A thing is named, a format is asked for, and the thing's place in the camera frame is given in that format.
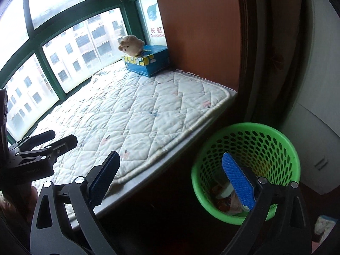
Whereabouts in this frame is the green window frame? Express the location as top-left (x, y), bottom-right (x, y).
top-left (0, 0), bottom-right (157, 144)

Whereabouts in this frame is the brown wooden cabinet panel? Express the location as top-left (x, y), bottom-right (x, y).
top-left (157, 0), bottom-right (241, 90)

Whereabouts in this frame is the white cardboard box with logo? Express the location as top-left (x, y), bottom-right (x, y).
top-left (138, 0), bottom-right (167, 46)

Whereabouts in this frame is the beige plush toy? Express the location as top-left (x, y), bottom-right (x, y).
top-left (118, 35), bottom-right (145, 57)

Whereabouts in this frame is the blue yellow tissue box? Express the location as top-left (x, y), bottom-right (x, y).
top-left (122, 45), bottom-right (170, 77)

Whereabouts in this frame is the white cabinet door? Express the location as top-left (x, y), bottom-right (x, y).
top-left (281, 0), bottom-right (339, 195)

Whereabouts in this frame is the pink plastic wrapper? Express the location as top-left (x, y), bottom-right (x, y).
top-left (216, 183), bottom-right (249, 215)

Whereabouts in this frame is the white quilted mattress pad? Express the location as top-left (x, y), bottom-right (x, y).
top-left (35, 62), bottom-right (235, 193)

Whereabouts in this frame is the person's left hand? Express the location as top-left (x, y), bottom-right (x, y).
top-left (1, 186), bottom-right (38, 222)

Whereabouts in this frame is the green plastic waste basket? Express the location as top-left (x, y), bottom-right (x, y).
top-left (191, 123), bottom-right (301, 226)

